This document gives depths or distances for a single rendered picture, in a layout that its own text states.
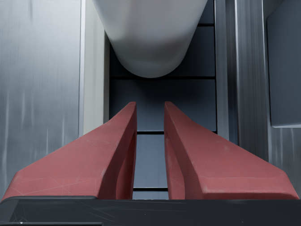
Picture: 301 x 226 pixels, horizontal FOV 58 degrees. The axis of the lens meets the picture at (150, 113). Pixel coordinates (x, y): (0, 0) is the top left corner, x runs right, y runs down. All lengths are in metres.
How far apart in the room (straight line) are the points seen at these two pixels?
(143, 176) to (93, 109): 0.06
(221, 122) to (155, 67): 0.07
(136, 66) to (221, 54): 0.07
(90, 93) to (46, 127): 0.10
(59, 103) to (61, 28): 0.07
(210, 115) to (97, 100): 0.08
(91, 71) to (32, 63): 0.11
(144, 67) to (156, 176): 0.08
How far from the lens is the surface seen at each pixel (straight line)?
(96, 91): 0.16
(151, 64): 0.15
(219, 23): 0.21
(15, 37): 0.28
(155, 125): 0.19
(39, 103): 0.26
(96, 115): 0.16
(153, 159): 0.19
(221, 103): 0.20
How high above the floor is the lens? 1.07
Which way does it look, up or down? 85 degrees down
